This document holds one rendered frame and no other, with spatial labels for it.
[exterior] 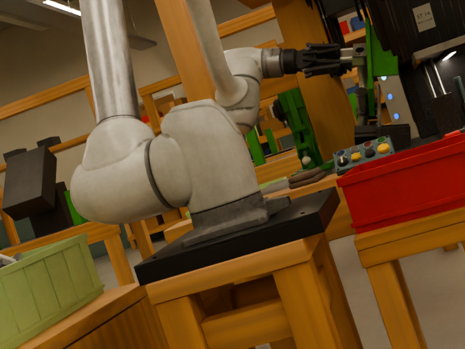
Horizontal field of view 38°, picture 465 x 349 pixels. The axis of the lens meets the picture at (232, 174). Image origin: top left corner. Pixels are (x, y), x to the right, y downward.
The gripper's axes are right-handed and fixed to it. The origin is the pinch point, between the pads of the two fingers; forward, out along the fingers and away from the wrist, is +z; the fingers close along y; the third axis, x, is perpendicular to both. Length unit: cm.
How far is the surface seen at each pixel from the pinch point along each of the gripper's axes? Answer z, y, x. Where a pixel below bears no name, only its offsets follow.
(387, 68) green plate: 9.7, -10.0, -3.6
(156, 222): -403, 500, 784
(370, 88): 5.1, -16.7, -2.7
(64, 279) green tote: -70, -74, 0
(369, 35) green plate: 5.3, -4.4, -10.9
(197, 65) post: -55, 21, 17
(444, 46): 23.6, -20.7, -19.3
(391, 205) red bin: 10, -71, -23
